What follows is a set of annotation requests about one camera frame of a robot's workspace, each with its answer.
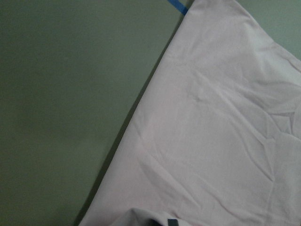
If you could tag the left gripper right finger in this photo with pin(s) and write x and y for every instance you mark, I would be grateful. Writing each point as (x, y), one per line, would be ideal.
(172, 222)

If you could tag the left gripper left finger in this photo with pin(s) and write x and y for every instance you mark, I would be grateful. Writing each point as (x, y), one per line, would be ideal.
(152, 222)

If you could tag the pink Snoopy t-shirt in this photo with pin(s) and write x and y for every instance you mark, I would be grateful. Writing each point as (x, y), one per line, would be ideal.
(216, 137)

